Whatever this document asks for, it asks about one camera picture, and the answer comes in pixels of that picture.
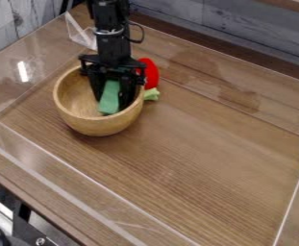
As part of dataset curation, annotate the black table clamp mount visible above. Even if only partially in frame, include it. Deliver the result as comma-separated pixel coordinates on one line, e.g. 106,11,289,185
13,202,59,246

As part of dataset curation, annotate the green rectangular block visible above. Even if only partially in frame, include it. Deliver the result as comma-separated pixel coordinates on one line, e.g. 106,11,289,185
99,80,119,114

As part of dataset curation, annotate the clear acrylic tray wall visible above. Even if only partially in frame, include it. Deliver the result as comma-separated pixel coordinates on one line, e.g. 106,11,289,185
0,121,200,246

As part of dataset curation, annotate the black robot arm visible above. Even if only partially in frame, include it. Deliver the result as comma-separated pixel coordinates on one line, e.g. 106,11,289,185
79,0,148,115

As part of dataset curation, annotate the red plush strawberry toy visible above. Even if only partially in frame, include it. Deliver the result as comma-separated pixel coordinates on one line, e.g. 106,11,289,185
141,58,161,101

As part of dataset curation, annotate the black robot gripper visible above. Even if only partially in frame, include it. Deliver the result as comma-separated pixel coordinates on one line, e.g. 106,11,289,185
79,29,148,111

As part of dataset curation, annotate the brown wooden bowl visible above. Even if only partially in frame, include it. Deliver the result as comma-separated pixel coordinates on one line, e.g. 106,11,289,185
53,65,145,136

